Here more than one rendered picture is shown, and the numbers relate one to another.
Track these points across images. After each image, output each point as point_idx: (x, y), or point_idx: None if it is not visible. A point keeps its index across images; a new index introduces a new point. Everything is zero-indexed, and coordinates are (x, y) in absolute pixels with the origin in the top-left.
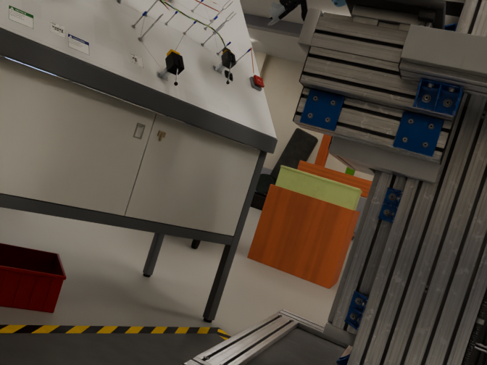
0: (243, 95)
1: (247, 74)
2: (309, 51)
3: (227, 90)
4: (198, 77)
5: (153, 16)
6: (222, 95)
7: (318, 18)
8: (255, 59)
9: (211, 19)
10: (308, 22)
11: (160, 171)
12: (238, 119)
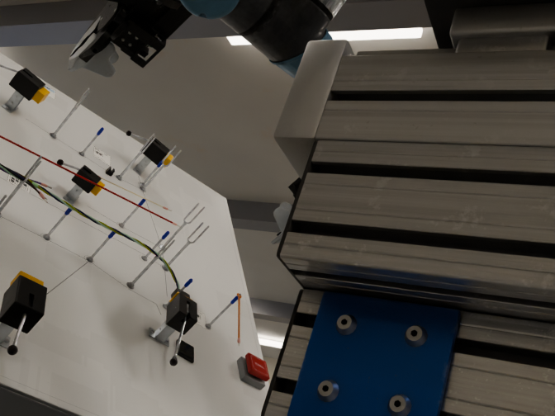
0: (218, 395)
1: (233, 353)
2: (311, 157)
3: (175, 383)
4: (102, 349)
5: (17, 219)
6: (161, 392)
7: (339, 62)
8: (255, 326)
9: (163, 244)
10: (307, 78)
11: None
12: None
